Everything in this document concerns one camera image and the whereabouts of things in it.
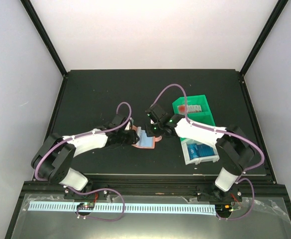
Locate left frame post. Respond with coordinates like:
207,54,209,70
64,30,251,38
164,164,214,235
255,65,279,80
20,0,67,77

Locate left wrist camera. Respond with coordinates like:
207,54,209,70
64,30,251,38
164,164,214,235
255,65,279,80
124,117,134,130

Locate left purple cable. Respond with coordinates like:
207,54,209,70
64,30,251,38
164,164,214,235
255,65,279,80
34,102,133,222

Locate light blue slotted cable duct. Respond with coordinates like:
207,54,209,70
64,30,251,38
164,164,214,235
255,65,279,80
28,201,216,216

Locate green storage bin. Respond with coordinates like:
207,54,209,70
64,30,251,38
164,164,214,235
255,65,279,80
172,95,215,126

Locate blue cards stack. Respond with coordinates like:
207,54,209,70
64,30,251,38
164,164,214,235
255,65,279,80
187,143,215,160

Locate pink card holder wallet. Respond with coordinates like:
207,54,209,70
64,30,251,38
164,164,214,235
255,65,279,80
132,126,162,149

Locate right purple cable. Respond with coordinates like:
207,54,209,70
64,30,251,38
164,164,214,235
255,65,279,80
151,84,265,221

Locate black aluminium rail frame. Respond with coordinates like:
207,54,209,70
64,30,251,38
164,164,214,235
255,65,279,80
23,174,291,200

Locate frame post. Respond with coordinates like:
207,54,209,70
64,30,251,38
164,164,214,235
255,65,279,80
239,0,290,75
20,0,67,77

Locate white storage bin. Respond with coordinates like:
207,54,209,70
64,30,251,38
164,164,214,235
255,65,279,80
181,139,219,165

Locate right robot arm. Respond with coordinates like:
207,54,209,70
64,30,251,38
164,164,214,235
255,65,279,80
145,104,255,201

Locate right frame post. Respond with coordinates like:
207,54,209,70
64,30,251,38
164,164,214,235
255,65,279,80
239,0,290,75

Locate red white cards stack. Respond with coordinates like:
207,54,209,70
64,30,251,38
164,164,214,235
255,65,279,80
177,105,202,115

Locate small circuit board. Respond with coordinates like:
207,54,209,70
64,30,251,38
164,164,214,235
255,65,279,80
77,202,95,210

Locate purple cable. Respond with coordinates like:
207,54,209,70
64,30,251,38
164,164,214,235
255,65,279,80
34,102,133,222
151,84,265,221

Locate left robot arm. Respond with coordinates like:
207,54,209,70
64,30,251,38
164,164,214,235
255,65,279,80
31,114,139,199

